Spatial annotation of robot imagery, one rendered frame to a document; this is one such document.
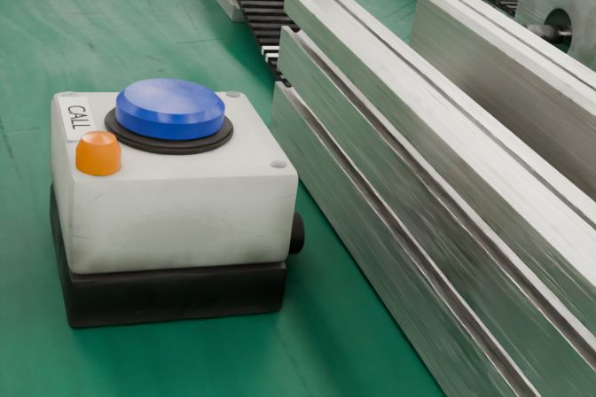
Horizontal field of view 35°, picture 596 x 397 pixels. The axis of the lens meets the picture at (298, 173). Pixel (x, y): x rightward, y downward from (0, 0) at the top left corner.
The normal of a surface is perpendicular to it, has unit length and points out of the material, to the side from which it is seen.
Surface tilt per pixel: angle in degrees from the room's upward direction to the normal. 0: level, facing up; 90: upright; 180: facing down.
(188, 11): 0
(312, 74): 90
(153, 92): 3
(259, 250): 90
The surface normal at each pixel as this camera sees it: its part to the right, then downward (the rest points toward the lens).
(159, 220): 0.30, 0.44
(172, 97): 0.13, -0.87
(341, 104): -0.95, 0.03
